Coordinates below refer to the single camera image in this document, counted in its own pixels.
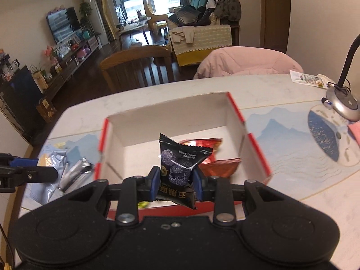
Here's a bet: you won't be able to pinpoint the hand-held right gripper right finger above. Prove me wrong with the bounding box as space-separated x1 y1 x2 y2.
192 168 290 227

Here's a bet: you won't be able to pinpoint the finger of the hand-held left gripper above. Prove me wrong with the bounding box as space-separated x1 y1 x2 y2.
0 153 39 168
0 166 59 194

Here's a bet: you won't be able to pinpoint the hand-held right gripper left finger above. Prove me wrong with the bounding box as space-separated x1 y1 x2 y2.
72 166 161 227

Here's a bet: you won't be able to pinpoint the black snack packet purple print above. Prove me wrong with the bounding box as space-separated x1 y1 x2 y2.
156 133 212 210

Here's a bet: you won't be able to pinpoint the white cardboard box red edges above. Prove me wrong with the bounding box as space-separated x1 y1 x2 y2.
94 91 272 221

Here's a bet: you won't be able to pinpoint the silver foil packets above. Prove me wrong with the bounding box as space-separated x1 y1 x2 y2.
22 143 99 204

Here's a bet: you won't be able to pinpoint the white cabinet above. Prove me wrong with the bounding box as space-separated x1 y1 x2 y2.
0 108 33 157

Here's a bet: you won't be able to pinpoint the plain red snack packet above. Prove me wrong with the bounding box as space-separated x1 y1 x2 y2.
200 157 242 178

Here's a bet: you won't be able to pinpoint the silver packet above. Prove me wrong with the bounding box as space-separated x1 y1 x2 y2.
58 160 85 191
63 162 95 195

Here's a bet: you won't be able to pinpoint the red snack packet yellow print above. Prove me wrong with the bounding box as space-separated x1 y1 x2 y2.
179 138 223 154

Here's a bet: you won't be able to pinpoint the brown gift box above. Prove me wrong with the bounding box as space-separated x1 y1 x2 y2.
36 98 57 123

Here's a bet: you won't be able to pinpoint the black cabinet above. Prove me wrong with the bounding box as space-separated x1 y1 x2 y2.
0 65 57 144

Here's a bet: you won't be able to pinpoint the brown paper bag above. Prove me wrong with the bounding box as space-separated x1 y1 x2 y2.
32 71 49 92

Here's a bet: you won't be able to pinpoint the mountain print table mat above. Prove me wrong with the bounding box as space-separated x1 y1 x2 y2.
20 101 360 213

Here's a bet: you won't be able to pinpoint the coffee machine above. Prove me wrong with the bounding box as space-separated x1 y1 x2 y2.
0 49 21 83

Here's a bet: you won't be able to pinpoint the pink flowers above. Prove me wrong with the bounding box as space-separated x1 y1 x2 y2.
42 44 61 66

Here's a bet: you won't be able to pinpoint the dark wooden tv cabinet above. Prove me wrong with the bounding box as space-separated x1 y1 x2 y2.
36 33 102 100

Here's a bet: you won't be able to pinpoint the wooden dining chair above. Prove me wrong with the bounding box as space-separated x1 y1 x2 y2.
100 45 175 94

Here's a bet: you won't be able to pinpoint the flat screen television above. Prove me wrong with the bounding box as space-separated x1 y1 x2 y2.
46 6 83 45

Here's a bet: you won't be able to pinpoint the cream sofa throw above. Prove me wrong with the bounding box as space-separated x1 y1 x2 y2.
169 24 233 66

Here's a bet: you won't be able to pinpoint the beige garment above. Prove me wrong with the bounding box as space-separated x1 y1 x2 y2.
171 26 196 45

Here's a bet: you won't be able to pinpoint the white snack packet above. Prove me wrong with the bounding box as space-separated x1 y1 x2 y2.
290 70 337 90

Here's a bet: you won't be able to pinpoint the wooden coffee table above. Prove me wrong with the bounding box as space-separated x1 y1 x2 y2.
116 16 153 46

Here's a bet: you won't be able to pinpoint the green potted plant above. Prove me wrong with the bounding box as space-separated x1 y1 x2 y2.
79 1 94 29

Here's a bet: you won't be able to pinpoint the white standing air conditioner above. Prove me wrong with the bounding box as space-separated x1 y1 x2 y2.
84 0 109 46

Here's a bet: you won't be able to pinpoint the pink cloth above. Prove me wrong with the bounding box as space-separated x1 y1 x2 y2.
348 120 360 149

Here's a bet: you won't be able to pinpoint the grey desk lamp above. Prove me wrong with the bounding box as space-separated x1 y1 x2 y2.
322 33 360 123

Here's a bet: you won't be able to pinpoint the wooden armchair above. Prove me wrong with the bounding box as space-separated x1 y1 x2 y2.
141 0 170 33

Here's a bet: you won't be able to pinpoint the yellow grey curtain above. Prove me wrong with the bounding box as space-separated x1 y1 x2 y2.
95 0 116 42

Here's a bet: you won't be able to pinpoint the pile of dark clothes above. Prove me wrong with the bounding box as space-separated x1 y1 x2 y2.
207 0 242 25

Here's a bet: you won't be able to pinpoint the teal cushion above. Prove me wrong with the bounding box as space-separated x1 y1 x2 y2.
189 0 212 9

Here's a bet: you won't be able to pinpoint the black cable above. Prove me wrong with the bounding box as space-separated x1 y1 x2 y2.
0 222 15 268

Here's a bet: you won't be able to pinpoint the wooden door frame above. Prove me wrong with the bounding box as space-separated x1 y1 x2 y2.
259 0 292 54

